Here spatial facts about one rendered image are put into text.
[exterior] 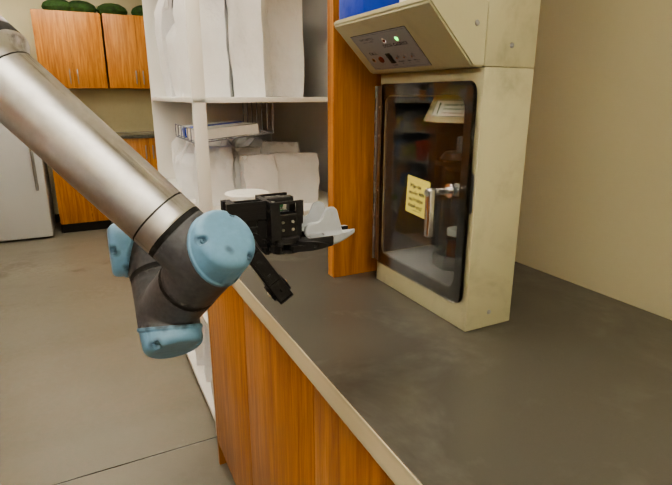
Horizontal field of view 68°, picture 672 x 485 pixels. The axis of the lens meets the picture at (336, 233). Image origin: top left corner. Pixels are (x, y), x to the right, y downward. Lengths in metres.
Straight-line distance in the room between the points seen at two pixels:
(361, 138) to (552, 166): 0.48
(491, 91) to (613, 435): 0.54
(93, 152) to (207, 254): 0.16
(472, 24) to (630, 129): 0.50
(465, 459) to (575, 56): 0.95
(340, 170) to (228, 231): 0.64
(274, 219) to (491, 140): 0.40
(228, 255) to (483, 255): 0.54
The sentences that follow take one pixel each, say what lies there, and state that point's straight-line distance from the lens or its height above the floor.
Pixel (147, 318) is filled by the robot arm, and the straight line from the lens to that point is 0.66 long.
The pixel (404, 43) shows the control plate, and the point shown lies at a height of 1.45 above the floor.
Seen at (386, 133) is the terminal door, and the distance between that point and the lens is 1.10.
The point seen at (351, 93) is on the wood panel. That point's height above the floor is 1.37.
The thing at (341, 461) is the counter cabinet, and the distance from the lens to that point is 0.92.
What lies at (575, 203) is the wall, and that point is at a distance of 1.32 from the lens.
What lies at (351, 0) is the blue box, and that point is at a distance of 1.05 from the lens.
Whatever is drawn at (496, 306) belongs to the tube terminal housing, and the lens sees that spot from 1.01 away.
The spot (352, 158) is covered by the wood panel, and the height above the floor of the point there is 1.22.
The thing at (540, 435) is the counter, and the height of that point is 0.94.
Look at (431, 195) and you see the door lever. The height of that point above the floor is 1.20.
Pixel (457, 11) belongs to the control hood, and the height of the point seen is 1.49.
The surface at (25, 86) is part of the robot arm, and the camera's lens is 0.62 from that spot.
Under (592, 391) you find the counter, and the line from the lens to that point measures 0.87.
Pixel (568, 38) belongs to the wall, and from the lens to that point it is 1.35.
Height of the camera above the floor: 1.36
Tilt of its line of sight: 15 degrees down
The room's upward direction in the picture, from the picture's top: straight up
